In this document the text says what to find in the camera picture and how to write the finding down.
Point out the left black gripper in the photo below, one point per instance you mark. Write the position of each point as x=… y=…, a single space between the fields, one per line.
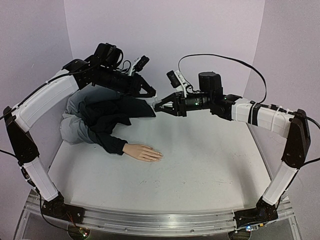
x=135 y=87

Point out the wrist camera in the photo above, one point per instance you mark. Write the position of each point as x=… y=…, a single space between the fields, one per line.
x=178 y=82
x=138 y=65

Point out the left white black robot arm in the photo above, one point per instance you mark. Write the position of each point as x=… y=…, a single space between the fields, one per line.
x=19 y=119

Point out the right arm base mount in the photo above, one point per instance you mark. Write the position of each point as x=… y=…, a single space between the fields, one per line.
x=262 y=213

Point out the mannequin hand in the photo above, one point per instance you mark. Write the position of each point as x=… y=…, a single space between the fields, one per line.
x=142 y=152

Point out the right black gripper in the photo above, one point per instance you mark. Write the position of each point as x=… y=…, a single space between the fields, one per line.
x=180 y=104

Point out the white nail polish cap brush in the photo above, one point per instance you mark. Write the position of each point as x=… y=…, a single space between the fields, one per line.
x=153 y=100

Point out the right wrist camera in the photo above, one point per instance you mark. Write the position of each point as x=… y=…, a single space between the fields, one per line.
x=178 y=82

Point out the black grey jacket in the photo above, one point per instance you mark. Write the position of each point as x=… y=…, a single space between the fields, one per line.
x=92 y=114

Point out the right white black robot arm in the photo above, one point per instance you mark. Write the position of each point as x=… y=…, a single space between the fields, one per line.
x=293 y=126

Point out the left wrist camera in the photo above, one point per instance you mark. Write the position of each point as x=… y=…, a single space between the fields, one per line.
x=138 y=65

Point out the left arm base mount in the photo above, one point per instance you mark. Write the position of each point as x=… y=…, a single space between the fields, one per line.
x=58 y=209

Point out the aluminium front rail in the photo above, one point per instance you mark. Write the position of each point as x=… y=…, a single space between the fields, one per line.
x=161 y=224

